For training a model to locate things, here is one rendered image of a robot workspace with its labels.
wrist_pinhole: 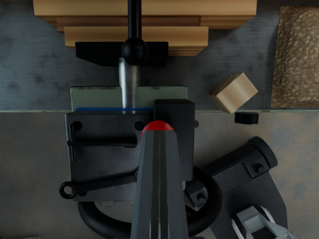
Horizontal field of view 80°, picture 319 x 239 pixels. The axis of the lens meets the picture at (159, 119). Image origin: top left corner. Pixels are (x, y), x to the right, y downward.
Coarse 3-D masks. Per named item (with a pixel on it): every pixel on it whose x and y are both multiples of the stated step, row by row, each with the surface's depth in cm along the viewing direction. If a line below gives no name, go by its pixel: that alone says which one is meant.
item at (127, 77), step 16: (80, 48) 18; (96, 48) 18; (112, 48) 18; (160, 48) 18; (112, 64) 25; (128, 64) 22; (144, 64) 25; (160, 64) 25; (128, 80) 22; (128, 96) 22
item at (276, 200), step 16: (224, 160) 113; (240, 160) 106; (256, 160) 103; (224, 176) 107; (240, 176) 107; (256, 176) 107; (192, 192) 107; (224, 192) 109; (240, 192) 111; (256, 192) 111; (272, 192) 111; (224, 208) 113; (240, 208) 113; (272, 208) 113; (224, 224) 115
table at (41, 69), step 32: (0, 0) 26; (32, 0) 26; (288, 0) 26; (0, 32) 27; (32, 32) 27; (224, 32) 27; (256, 32) 27; (0, 64) 28; (32, 64) 28; (64, 64) 28; (96, 64) 28; (192, 64) 28; (224, 64) 28; (256, 64) 28; (0, 96) 29; (32, 96) 29; (64, 96) 29; (192, 96) 29; (256, 96) 29
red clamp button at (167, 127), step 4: (156, 120) 17; (160, 120) 17; (148, 124) 17; (152, 124) 17; (156, 124) 17; (160, 124) 17; (164, 124) 17; (168, 124) 17; (144, 128) 17; (148, 128) 17; (152, 128) 17; (156, 128) 17; (160, 128) 17; (164, 128) 17; (168, 128) 17; (172, 128) 17
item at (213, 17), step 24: (48, 0) 21; (72, 0) 21; (96, 0) 21; (120, 0) 21; (144, 0) 21; (168, 0) 21; (192, 0) 21; (216, 0) 21; (240, 0) 21; (216, 24) 25; (240, 24) 25
